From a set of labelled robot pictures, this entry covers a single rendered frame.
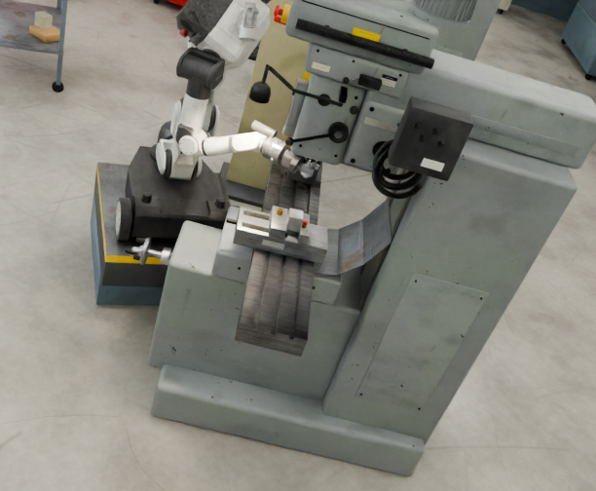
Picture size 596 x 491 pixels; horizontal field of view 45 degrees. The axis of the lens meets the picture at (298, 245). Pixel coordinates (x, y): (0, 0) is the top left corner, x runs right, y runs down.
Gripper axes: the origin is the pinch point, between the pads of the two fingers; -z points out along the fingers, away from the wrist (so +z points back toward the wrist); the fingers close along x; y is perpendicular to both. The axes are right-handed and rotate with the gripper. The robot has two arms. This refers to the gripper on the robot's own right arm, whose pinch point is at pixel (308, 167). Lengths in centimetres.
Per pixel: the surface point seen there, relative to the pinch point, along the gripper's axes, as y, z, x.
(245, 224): 21.6, 9.8, -21.5
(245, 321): 28, -13, -60
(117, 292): 116, 74, 6
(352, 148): -18.2, -14.6, -7.0
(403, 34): -62, -17, -7
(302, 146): -12.6, 1.5, -11.2
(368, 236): 22.5, -29.5, 11.3
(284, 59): 31, 77, 154
